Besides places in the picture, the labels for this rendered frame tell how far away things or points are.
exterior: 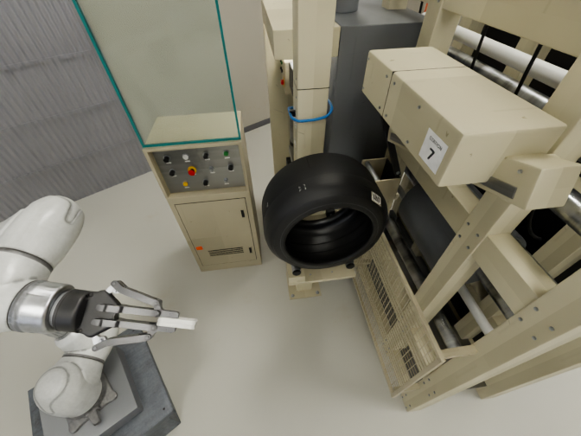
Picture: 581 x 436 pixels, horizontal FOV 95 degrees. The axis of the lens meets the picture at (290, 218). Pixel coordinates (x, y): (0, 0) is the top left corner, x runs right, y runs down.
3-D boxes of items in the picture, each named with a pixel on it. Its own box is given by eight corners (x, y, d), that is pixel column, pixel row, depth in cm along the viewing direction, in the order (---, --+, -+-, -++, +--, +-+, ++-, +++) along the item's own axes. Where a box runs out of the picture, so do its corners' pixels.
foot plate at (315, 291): (285, 272, 239) (285, 271, 238) (315, 268, 241) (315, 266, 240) (290, 299, 221) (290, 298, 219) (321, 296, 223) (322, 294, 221)
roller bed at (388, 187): (354, 198, 172) (361, 159, 151) (375, 195, 173) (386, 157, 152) (363, 221, 159) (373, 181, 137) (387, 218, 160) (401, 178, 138)
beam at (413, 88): (360, 92, 108) (367, 49, 97) (419, 87, 110) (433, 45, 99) (434, 189, 67) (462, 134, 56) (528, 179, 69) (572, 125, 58)
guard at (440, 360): (347, 263, 209) (363, 197, 158) (349, 262, 210) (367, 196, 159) (392, 398, 148) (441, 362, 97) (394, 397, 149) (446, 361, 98)
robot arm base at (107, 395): (75, 444, 104) (67, 444, 100) (56, 396, 114) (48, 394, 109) (123, 404, 113) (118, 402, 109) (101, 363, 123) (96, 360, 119)
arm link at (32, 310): (39, 326, 52) (72, 330, 53) (-2, 337, 43) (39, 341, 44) (54, 278, 54) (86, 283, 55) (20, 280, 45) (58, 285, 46)
